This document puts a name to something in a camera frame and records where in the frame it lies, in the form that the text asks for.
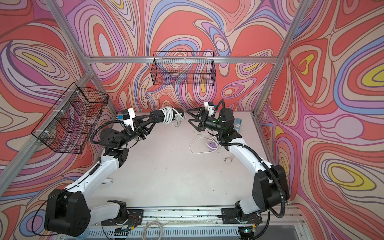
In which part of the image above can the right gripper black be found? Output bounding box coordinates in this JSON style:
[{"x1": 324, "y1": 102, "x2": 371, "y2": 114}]
[{"x1": 186, "y1": 107, "x2": 224, "y2": 133}]

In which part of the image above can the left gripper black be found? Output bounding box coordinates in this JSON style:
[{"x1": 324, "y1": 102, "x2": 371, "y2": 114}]
[{"x1": 117, "y1": 117, "x2": 157, "y2": 151}]

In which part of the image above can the black power strip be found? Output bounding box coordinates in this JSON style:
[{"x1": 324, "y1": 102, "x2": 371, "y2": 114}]
[{"x1": 150, "y1": 106, "x2": 185, "y2": 128}]

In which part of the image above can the blue power strip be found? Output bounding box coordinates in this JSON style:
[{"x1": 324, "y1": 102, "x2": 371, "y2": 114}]
[{"x1": 188, "y1": 117, "x2": 243, "y2": 164}]

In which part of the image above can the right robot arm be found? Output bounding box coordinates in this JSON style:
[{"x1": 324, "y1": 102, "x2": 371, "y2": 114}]
[{"x1": 186, "y1": 100, "x2": 290, "y2": 225}]

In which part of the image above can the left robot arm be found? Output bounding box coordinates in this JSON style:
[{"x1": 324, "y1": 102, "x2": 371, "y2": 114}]
[{"x1": 43, "y1": 115, "x2": 157, "y2": 237}]

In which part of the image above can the purple power strip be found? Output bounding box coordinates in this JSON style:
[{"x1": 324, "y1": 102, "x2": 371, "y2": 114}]
[{"x1": 206, "y1": 139, "x2": 220, "y2": 151}]

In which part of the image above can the small white cap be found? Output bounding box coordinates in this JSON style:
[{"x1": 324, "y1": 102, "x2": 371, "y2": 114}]
[{"x1": 103, "y1": 179, "x2": 113, "y2": 184}]

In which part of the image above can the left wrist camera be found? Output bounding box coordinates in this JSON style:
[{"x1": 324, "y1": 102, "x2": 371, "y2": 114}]
[{"x1": 117, "y1": 108, "x2": 136, "y2": 131}]

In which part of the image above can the black wire basket back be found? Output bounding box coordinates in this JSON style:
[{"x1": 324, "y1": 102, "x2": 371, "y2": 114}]
[{"x1": 151, "y1": 51, "x2": 216, "y2": 86}]

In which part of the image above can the black wire basket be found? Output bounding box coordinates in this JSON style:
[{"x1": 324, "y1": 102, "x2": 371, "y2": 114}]
[
  {"x1": 151, "y1": 51, "x2": 216, "y2": 86},
  {"x1": 31, "y1": 83, "x2": 109, "y2": 154}
]

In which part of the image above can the black wire basket left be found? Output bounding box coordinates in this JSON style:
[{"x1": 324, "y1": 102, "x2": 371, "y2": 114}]
[{"x1": 31, "y1": 83, "x2": 109, "y2": 154}]

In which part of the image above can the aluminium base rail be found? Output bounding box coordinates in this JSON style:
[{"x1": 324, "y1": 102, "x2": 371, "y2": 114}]
[{"x1": 77, "y1": 206, "x2": 313, "y2": 240}]

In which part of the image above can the white coiled cable front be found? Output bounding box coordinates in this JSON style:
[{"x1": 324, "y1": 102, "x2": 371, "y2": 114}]
[{"x1": 141, "y1": 221, "x2": 164, "y2": 240}]

